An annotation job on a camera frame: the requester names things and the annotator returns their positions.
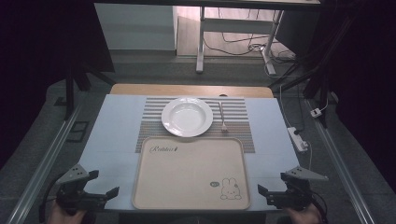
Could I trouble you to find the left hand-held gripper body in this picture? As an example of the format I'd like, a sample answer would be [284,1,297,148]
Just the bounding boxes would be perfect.
[55,163,108,217]

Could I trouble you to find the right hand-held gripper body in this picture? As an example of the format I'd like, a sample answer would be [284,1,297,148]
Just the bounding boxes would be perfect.
[266,165,330,212]

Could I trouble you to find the person's right hand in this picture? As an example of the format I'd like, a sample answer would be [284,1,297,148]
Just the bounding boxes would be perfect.
[283,203,323,224]

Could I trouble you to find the person's left hand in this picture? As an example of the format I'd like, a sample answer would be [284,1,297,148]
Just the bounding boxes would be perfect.
[46,200,89,224]

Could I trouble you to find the white power strip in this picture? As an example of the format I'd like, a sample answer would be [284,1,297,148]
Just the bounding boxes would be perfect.
[286,126,309,153]

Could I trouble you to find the light blue table cover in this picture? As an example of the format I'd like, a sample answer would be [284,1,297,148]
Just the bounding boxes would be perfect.
[78,93,301,214]

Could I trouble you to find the striped woven placemat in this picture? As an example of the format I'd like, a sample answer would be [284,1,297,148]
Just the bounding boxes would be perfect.
[134,96,257,154]

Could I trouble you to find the silver fork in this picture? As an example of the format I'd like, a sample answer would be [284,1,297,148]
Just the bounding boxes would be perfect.
[218,101,230,134]

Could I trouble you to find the beige tray with bunny print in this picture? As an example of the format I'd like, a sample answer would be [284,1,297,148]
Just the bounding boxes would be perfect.
[131,135,252,212]

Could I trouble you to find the black metal stand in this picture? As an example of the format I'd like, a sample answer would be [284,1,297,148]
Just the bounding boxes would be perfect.
[63,59,117,121]
[268,0,362,129]

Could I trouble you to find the white deep plate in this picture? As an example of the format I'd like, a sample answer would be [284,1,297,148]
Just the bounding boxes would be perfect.
[161,96,215,138]

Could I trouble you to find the aluminium rail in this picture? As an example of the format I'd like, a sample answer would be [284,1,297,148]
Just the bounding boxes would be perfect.
[305,98,377,224]
[5,104,84,224]

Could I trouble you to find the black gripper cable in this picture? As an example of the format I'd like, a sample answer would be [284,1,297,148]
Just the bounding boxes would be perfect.
[37,175,64,224]
[309,188,331,224]

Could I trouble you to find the black floor cables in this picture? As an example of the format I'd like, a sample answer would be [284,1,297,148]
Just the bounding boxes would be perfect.
[203,8,297,64]

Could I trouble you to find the white desk frame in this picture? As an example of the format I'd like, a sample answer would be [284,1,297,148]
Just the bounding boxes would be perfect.
[195,6,285,77]

